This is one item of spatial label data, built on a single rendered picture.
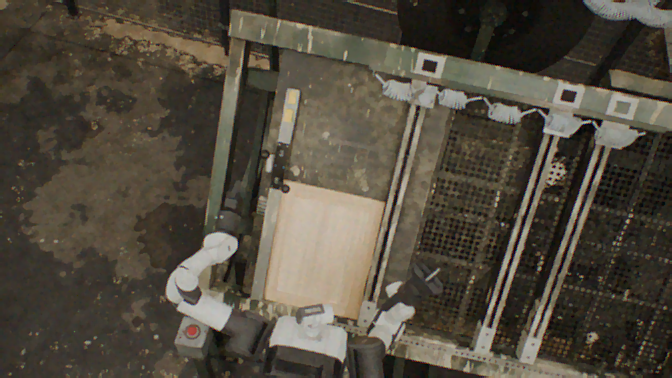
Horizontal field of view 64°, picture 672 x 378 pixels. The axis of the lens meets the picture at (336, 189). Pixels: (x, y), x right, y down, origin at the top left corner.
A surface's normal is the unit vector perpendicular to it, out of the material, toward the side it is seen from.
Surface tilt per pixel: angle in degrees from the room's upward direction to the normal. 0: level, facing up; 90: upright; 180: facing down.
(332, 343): 23
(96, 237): 0
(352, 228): 51
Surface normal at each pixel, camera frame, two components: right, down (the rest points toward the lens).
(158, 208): 0.11, -0.56
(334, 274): -0.07, 0.28
